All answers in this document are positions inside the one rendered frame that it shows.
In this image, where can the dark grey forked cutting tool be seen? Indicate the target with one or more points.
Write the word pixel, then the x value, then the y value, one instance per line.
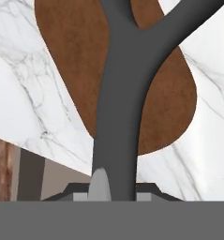
pixel 121 109

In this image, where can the brown wooden cupboard front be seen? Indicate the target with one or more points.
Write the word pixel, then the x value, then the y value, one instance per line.
pixel 3 170

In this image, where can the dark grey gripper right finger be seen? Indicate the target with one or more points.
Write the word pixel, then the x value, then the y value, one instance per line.
pixel 146 189

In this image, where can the brown wooden cutting board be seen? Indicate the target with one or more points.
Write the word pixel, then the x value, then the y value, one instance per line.
pixel 72 56

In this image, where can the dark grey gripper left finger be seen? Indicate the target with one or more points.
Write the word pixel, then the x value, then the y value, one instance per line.
pixel 76 189

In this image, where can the dark grey cupboard panel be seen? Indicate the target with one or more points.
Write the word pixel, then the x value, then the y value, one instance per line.
pixel 30 176

